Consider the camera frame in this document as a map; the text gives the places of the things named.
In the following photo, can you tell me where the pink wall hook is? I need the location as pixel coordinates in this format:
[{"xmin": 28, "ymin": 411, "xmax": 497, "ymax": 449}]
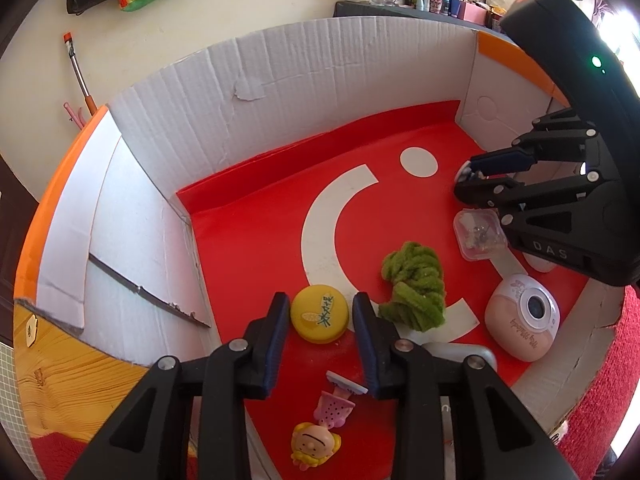
[{"xmin": 62, "ymin": 101, "xmax": 86, "ymax": 128}]

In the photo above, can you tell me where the green fuzzy yarn bundle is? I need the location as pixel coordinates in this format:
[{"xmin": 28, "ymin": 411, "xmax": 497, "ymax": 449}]
[{"xmin": 377, "ymin": 241, "xmax": 447, "ymax": 333}]

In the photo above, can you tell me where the dark brown door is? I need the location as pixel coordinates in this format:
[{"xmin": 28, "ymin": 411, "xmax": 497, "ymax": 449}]
[{"xmin": 0, "ymin": 155, "xmax": 41, "ymax": 348}]

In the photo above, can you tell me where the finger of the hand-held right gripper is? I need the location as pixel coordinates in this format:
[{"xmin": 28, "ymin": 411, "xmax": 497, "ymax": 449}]
[
  {"xmin": 453, "ymin": 172, "xmax": 602, "ymax": 234},
  {"xmin": 467, "ymin": 108, "xmax": 602, "ymax": 178}
]

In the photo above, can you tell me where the red blanket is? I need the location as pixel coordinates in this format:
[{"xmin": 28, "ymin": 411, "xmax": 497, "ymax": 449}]
[{"xmin": 30, "ymin": 285, "xmax": 640, "ymax": 480}]

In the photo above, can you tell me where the white round jar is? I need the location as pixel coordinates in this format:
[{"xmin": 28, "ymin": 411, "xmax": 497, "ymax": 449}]
[{"xmin": 522, "ymin": 252, "xmax": 558, "ymax": 274}]

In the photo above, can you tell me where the small clear plastic box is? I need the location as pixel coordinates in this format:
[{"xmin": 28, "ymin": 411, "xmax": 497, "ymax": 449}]
[{"xmin": 452, "ymin": 208, "xmax": 508, "ymax": 262}]

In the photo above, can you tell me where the pale pink round device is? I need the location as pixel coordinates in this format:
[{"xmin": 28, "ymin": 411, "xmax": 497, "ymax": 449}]
[{"xmin": 484, "ymin": 272, "xmax": 562, "ymax": 362}]

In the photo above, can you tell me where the yellow round lid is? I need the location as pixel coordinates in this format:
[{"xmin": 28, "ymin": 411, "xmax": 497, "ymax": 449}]
[{"xmin": 290, "ymin": 285, "xmax": 349, "ymax": 345}]

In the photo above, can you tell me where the pink doll toy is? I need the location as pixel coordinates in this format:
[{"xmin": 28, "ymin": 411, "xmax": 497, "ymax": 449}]
[{"xmin": 291, "ymin": 370, "xmax": 371, "ymax": 472}]

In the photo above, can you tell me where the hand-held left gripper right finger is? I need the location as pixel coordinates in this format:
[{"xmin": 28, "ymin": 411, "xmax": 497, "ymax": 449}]
[{"xmin": 351, "ymin": 291, "xmax": 581, "ymax": 480}]

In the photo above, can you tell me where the orange metal broom handle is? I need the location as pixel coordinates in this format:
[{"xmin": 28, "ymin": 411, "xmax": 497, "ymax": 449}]
[{"xmin": 62, "ymin": 32, "xmax": 98, "ymax": 113}]

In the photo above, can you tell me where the white cardboard box red bottom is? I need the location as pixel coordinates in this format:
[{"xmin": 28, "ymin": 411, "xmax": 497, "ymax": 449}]
[{"xmin": 12, "ymin": 14, "xmax": 623, "ymax": 480}]

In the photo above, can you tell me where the dark shelf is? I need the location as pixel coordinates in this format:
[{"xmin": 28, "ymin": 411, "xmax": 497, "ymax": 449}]
[{"xmin": 332, "ymin": 0, "xmax": 506, "ymax": 33}]

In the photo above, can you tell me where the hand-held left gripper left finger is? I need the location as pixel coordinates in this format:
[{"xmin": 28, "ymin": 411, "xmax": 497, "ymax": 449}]
[{"xmin": 65, "ymin": 291, "xmax": 292, "ymax": 480}]

